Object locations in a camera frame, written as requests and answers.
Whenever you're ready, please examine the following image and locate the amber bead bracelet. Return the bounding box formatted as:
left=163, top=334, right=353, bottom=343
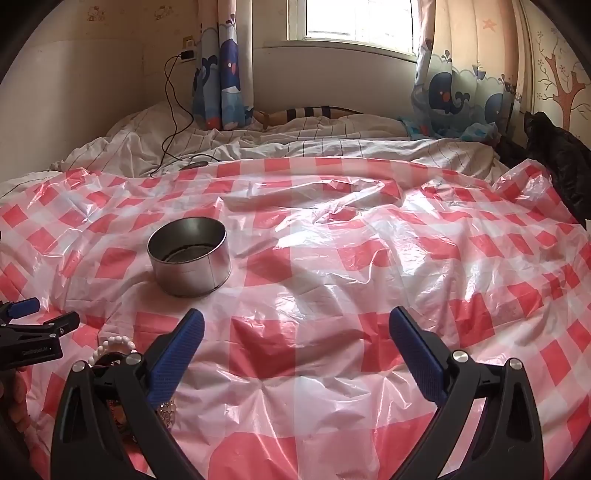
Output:
left=105, top=396, right=180, bottom=432

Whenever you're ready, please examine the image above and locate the white bead bracelet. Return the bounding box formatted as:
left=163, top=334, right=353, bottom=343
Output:
left=87, top=334, right=139, bottom=369

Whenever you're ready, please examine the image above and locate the person left hand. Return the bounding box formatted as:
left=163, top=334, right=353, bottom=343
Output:
left=1, top=367, right=30, bottom=433

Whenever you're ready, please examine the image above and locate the round metal tin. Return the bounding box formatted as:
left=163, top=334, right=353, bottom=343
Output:
left=147, top=217, right=231, bottom=297

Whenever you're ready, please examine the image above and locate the pink checkered plastic sheet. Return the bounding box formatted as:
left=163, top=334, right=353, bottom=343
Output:
left=1, top=158, right=590, bottom=479

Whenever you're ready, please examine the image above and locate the white striped duvet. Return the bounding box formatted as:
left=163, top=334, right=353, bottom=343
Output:
left=1, top=102, right=508, bottom=202

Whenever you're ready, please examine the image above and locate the black clothing pile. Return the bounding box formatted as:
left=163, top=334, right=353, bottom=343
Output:
left=495, top=111, right=590, bottom=227

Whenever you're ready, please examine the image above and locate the left whale curtain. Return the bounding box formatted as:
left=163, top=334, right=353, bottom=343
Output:
left=192, top=0, right=253, bottom=130

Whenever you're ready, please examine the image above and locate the whale curtain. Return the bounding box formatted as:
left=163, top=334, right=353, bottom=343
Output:
left=192, top=0, right=253, bottom=130
left=409, top=1, right=523, bottom=141

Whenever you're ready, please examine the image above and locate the striped pillow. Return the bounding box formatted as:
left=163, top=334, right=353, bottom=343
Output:
left=253, top=106, right=358, bottom=129

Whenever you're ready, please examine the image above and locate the right whale curtain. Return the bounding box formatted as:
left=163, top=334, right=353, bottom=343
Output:
left=409, top=1, right=523, bottom=141

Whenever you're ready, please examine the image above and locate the window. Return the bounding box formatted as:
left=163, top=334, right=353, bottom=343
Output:
left=287, top=0, right=418, bottom=56

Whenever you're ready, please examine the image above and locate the black charger cable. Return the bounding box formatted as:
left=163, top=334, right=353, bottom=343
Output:
left=149, top=52, right=223, bottom=178

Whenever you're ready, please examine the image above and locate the wall charger plug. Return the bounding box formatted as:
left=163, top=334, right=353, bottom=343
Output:
left=179, top=36, right=195, bottom=62

